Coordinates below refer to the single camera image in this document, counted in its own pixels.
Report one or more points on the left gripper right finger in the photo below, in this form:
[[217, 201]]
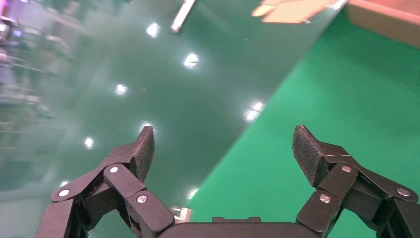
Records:
[[338, 184]]

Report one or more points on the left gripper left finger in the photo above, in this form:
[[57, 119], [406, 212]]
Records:
[[124, 180]]

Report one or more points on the green table cloth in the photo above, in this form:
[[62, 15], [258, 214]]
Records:
[[344, 98]]

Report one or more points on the white T-shaped stand base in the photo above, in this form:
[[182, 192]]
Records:
[[182, 16]]

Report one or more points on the open brown cardboard box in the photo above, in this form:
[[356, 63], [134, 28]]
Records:
[[377, 19]]

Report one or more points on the silver binder clip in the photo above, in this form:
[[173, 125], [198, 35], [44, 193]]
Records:
[[180, 214]]

